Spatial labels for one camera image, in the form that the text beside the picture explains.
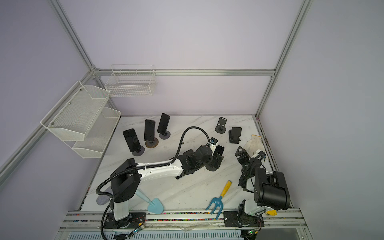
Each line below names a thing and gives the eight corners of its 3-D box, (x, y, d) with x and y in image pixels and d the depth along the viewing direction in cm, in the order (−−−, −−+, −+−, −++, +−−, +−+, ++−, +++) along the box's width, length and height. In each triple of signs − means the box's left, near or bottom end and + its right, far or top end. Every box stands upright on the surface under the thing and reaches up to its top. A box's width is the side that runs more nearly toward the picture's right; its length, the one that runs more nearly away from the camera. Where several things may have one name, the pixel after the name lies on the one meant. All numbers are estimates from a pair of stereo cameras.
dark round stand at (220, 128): (215, 132, 113) (217, 121, 104) (218, 126, 117) (220, 116, 108) (223, 134, 111) (226, 124, 103) (226, 128, 115) (228, 118, 106)
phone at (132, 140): (134, 156, 99) (124, 142, 86) (131, 145, 105) (122, 131, 92) (144, 153, 101) (136, 138, 88) (141, 142, 107) (133, 127, 94)
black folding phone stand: (229, 143, 106) (232, 134, 98) (228, 136, 110) (231, 127, 102) (239, 143, 106) (243, 134, 98) (238, 136, 110) (241, 127, 102)
